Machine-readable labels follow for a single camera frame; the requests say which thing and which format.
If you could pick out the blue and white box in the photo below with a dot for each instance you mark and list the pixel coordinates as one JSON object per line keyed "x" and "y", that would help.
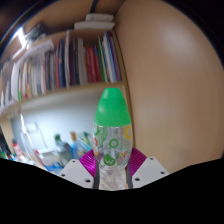
{"x": 50, "y": 160}

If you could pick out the clear bottle with green cap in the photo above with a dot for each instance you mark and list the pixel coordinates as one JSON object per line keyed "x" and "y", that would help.
{"x": 112, "y": 133}

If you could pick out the wooden shelf unit with books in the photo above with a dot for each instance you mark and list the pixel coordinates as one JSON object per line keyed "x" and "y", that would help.
{"x": 66, "y": 66}

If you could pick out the grey shaker bottle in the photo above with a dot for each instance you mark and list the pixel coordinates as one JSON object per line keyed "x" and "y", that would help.
{"x": 62, "y": 150}

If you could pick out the ceiling tube light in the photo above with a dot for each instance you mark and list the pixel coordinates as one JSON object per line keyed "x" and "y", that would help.
{"x": 21, "y": 36}

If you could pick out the slim green glass bottle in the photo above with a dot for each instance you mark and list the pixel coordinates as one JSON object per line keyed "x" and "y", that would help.
{"x": 86, "y": 140}

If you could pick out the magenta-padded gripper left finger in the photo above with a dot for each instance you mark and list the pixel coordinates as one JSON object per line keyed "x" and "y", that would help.
{"x": 78, "y": 171}

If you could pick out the white wall power strip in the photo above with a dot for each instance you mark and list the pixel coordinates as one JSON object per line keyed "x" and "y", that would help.
{"x": 31, "y": 127}

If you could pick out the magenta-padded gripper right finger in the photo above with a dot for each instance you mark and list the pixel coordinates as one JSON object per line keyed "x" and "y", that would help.
{"x": 148, "y": 170}

